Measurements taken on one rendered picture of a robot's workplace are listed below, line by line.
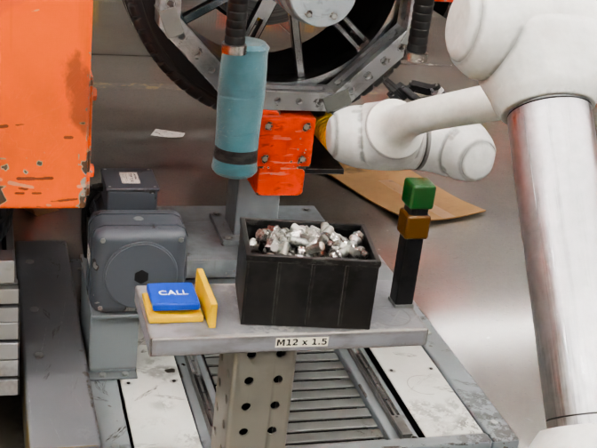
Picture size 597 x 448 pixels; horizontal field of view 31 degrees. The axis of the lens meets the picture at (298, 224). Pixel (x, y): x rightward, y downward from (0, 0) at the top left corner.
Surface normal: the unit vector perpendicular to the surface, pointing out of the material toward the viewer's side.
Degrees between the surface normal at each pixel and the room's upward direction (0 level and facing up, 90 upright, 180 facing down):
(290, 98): 90
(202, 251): 0
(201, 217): 0
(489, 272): 0
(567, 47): 54
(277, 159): 90
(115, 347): 90
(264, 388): 90
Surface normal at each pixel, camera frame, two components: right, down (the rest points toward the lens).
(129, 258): 0.26, 0.40
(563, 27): 0.26, -0.21
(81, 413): 0.11, -0.92
